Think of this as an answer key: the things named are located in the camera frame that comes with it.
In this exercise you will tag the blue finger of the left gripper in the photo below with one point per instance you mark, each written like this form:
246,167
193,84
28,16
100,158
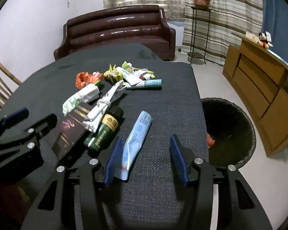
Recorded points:
41,128
13,119

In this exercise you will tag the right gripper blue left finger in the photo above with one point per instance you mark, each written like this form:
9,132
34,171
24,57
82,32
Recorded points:
114,161

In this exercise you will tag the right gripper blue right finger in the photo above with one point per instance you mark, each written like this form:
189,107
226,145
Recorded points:
179,160

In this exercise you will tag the red plastic bag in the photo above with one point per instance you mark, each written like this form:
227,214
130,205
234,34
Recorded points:
210,141

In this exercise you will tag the dark cigarette box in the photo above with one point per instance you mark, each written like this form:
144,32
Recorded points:
66,140

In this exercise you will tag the green spray bottle black cap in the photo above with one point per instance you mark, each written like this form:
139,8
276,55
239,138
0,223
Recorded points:
108,125

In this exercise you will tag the light blue squeezed tube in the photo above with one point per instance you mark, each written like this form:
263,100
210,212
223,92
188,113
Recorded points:
134,143

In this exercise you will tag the twisted silver white tube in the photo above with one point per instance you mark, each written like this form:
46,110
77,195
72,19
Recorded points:
94,117

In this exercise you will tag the white green packet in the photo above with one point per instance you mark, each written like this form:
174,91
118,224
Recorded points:
85,95

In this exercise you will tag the black wicker trash bin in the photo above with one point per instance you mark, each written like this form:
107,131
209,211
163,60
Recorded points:
232,130

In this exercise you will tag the dark grey tablecloth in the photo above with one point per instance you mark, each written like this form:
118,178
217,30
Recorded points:
144,192

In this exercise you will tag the orange crumpled wrapper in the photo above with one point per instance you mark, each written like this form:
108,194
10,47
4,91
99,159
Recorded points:
84,78

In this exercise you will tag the teal white tube box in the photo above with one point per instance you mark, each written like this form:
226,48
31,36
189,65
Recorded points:
144,84

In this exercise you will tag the torn white green paper scraps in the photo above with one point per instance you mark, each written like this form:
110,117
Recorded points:
143,74

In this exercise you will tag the yellow crumpled wrapper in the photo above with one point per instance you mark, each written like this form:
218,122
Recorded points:
113,75

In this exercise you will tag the white green toothpaste tube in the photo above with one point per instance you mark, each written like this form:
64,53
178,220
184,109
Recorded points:
129,77

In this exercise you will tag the black metal plant stand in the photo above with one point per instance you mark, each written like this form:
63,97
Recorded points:
192,54

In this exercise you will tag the wooden sideboard cabinet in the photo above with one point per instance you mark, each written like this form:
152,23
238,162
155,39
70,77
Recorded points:
258,76

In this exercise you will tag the striped beige curtain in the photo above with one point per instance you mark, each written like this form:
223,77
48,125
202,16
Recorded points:
227,17

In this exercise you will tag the dark brown leather sofa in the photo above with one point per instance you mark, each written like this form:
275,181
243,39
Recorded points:
134,24

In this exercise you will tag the small cardboard box on cabinet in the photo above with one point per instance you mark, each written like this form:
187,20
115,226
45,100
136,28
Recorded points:
252,37

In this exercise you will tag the Mickey Mouse plush toy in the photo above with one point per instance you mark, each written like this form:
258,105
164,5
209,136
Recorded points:
265,40

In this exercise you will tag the blue curtain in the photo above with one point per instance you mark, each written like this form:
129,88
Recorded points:
275,21

